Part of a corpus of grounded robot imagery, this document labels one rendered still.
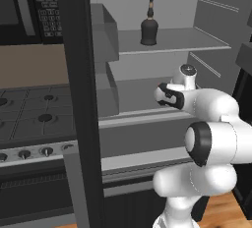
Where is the grey fridge shelf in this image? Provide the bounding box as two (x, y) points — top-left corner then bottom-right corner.
(97, 76), (202, 130)
(117, 26), (232, 56)

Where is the grey fridge door bin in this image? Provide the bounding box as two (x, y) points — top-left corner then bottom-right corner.
(94, 62), (120, 119)
(90, 3), (120, 64)

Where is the grey fridge drawer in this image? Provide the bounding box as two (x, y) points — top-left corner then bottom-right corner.
(98, 120), (198, 158)

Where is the black fridge door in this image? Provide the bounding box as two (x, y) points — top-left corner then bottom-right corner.
(53, 0), (106, 228)
(230, 7), (252, 221)

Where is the dark glass bottle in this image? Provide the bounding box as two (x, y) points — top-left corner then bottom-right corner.
(140, 0), (159, 46)

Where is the dark gas hob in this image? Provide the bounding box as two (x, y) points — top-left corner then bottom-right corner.
(0, 85), (77, 143)

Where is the black and steel oven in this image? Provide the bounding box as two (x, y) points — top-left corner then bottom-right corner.
(0, 138), (79, 228)

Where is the black microwave oven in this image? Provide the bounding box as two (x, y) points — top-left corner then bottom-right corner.
(0, 0), (65, 45)

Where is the black oven door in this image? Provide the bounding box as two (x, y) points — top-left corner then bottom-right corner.
(0, 164), (75, 222)

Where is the grey fridge door handle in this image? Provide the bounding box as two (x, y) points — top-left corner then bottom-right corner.
(61, 142), (92, 228)

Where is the grey microwave handle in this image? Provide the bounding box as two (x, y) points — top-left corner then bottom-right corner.
(12, 0), (37, 37)

